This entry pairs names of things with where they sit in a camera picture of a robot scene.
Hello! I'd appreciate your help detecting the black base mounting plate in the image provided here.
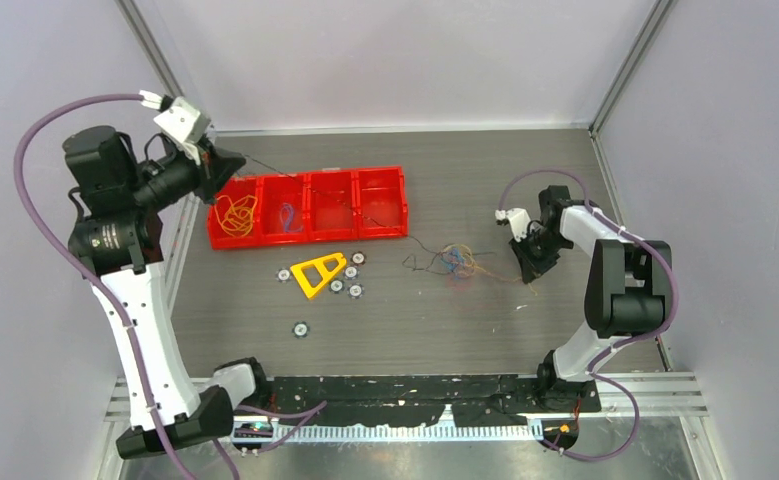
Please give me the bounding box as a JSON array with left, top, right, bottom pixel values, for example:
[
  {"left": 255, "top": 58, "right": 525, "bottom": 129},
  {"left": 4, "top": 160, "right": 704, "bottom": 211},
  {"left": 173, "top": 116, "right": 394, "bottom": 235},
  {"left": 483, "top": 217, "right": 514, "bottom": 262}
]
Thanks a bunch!
[{"left": 237, "top": 374, "right": 601, "bottom": 428}]

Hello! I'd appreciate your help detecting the black 100 poker chip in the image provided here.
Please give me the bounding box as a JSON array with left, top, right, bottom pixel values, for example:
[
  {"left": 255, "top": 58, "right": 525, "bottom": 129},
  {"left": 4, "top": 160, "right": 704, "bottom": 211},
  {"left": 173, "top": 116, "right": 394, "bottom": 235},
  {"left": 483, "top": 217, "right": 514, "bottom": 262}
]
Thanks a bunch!
[{"left": 350, "top": 251, "right": 367, "bottom": 266}]

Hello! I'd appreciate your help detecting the blue 10 poker chip upper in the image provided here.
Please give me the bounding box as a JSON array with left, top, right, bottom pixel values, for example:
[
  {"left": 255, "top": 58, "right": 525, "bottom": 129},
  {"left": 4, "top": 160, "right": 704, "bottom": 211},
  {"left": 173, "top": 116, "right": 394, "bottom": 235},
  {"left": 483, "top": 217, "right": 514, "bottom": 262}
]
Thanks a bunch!
[{"left": 344, "top": 266, "right": 359, "bottom": 280}]

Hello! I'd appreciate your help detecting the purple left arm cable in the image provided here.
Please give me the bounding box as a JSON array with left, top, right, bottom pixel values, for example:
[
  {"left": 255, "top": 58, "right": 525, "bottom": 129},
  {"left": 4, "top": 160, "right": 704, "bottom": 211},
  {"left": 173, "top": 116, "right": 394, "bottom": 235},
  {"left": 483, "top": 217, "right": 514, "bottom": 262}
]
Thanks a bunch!
[{"left": 13, "top": 93, "right": 329, "bottom": 480}]

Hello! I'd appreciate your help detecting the red plastic bin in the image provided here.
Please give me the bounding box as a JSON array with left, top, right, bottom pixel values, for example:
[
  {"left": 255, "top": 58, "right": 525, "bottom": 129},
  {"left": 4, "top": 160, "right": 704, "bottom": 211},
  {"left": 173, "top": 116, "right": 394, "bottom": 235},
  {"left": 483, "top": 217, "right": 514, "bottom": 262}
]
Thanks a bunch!
[
  {"left": 308, "top": 170, "right": 357, "bottom": 242},
  {"left": 206, "top": 177, "right": 262, "bottom": 250},
  {"left": 357, "top": 166, "right": 409, "bottom": 240},
  {"left": 258, "top": 173, "right": 309, "bottom": 247}
]

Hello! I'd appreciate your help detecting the green 50 poker chip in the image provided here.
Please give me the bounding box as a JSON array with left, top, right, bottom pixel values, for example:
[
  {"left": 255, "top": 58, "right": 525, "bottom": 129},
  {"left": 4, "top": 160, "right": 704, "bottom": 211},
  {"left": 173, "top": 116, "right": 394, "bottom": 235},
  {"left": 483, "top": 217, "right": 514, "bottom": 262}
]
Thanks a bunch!
[{"left": 328, "top": 279, "right": 345, "bottom": 294}]

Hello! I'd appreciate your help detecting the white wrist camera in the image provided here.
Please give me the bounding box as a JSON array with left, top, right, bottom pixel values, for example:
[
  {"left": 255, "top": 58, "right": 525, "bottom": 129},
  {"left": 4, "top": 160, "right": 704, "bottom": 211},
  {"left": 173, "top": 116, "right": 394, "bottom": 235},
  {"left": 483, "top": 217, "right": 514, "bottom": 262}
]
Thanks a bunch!
[
  {"left": 139, "top": 90, "right": 211, "bottom": 166},
  {"left": 495, "top": 208, "right": 532, "bottom": 242}
]

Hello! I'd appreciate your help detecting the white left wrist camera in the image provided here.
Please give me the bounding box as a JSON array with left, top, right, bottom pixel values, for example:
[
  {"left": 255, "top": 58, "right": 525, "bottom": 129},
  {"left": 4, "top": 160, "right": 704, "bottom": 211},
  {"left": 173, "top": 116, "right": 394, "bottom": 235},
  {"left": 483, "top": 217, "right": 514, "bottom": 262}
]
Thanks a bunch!
[{"left": 139, "top": 90, "right": 211, "bottom": 166}]

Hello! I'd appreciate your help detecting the yellow wire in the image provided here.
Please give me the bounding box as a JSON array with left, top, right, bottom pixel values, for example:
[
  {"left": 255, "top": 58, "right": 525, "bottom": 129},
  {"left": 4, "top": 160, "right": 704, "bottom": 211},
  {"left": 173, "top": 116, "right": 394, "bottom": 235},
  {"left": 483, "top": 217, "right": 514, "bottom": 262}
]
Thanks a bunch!
[{"left": 213, "top": 193, "right": 259, "bottom": 240}]

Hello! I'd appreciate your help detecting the coloured wire bundle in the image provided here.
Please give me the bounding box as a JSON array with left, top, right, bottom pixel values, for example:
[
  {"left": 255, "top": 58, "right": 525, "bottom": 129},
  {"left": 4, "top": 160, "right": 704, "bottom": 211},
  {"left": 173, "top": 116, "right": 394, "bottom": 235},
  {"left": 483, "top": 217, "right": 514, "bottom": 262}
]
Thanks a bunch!
[{"left": 402, "top": 241, "right": 539, "bottom": 296}]

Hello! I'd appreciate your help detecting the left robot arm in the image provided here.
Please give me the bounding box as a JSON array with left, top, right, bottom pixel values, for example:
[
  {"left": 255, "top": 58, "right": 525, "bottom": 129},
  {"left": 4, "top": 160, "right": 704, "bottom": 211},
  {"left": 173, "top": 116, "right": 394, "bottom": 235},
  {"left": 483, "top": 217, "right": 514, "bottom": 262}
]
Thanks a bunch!
[{"left": 62, "top": 125, "right": 272, "bottom": 459}]

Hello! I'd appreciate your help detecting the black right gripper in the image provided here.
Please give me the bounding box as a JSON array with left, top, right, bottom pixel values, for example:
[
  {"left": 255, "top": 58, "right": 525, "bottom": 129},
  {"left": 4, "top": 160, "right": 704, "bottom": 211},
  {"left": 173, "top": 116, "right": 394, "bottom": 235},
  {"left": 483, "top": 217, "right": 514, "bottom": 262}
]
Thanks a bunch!
[{"left": 510, "top": 228, "right": 572, "bottom": 283}]

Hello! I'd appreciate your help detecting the blue 10 poker chip right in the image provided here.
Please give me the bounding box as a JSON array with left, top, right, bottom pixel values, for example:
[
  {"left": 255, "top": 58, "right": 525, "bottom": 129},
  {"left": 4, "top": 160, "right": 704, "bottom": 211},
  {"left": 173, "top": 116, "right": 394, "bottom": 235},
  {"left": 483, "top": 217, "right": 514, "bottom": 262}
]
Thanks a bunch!
[{"left": 347, "top": 284, "right": 364, "bottom": 299}]

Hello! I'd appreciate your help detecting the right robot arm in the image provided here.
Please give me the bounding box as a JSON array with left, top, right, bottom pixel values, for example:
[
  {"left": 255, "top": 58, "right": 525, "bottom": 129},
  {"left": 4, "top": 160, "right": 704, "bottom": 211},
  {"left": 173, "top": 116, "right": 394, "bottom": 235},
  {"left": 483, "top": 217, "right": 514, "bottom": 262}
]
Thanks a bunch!
[{"left": 495, "top": 185, "right": 674, "bottom": 411}]

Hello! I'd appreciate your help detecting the red plastic bin far left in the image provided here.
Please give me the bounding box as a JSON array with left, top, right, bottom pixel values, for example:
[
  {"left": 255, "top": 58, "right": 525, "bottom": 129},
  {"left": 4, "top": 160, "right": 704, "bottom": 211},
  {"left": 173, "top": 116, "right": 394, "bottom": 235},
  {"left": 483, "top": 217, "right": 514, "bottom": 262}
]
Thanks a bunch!
[{"left": 206, "top": 177, "right": 262, "bottom": 250}]

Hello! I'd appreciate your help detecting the yellow plastic triangle frame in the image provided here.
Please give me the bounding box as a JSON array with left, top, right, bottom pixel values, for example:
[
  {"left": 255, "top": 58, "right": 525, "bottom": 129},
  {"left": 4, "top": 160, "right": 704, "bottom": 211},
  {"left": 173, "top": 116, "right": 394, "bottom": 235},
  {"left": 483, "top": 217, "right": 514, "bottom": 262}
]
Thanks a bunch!
[{"left": 289, "top": 252, "right": 348, "bottom": 300}]

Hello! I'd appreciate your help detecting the white slotted cable duct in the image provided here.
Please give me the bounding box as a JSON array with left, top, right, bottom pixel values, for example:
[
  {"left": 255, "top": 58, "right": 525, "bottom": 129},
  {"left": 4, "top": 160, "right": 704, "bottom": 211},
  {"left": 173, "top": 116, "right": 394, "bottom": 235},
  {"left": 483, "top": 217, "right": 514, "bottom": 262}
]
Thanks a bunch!
[{"left": 229, "top": 421, "right": 546, "bottom": 444}]

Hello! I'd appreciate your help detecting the red plastic bin far right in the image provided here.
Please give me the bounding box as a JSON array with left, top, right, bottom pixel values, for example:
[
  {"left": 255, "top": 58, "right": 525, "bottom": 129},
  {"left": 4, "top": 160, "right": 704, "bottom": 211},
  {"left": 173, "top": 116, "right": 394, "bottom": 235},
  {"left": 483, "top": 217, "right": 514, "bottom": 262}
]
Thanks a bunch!
[{"left": 357, "top": 166, "right": 409, "bottom": 240}]

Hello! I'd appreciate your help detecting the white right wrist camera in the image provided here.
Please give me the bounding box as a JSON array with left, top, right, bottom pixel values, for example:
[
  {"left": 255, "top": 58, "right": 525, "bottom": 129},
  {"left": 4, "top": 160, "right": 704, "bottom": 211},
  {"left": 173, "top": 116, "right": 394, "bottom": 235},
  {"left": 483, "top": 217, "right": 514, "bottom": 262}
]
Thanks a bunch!
[{"left": 495, "top": 208, "right": 532, "bottom": 242}]

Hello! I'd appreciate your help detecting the aluminium frame rail left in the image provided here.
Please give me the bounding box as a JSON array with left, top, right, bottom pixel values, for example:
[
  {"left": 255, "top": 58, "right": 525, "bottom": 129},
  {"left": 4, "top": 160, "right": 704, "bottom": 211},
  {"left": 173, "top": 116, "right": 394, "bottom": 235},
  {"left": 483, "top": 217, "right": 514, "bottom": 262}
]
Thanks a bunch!
[{"left": 97, "top": 132, "right": 217, "bottom": 480}]

